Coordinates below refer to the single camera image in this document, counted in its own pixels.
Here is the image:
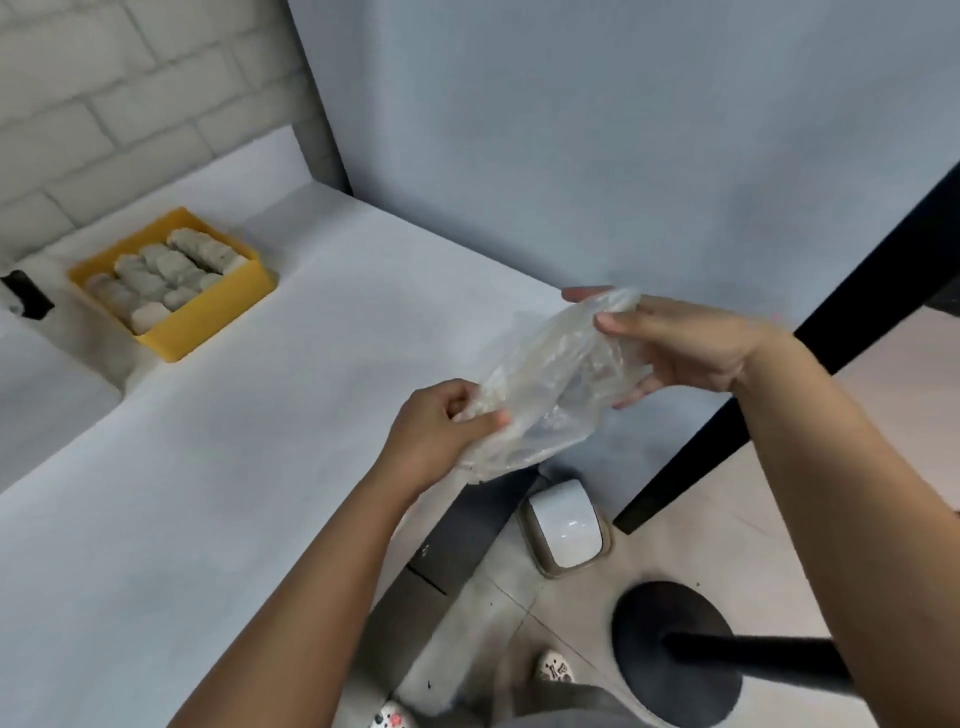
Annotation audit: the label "person's right hand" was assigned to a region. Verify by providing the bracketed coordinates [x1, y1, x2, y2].
[561, 285, 783, 411]

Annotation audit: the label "person's left hand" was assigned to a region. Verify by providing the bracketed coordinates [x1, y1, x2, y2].
[378, 379, 512, 499]

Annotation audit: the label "clear plastic bag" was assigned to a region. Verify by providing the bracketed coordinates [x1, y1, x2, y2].
[453, 288, 655, 486]

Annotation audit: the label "person's left forearm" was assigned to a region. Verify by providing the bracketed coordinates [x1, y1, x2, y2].
[168, 461, 436, 728]

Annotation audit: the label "person's right forearm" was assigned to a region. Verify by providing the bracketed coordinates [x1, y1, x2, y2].
[730, 322, 960, 728]

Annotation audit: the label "white bin with brown base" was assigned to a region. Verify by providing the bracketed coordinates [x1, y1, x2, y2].
[516, 479, 613, 580]

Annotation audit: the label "person's white patterned right shoe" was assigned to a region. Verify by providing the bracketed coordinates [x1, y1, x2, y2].
[534, 650, 579, 686]

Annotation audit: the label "black round stand with pole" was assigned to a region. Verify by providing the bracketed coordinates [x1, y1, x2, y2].
[610, 580, 858, 728]

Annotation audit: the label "yellow plastic tray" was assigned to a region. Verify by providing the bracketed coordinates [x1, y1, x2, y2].
[66, 207, 276, 364]

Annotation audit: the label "person's grey trousers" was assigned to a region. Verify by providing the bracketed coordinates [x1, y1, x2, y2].
[491, 678, 680, 728]

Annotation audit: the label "pile of pale wrapped blocks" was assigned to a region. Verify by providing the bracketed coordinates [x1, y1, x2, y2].
[84, 227, 249, 336]

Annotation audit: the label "small black device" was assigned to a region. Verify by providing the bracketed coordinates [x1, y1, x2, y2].
[0, 269, 56, 322]

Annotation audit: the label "black slanted frame beam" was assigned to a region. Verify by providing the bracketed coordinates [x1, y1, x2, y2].
[612, 160, 960, 536]

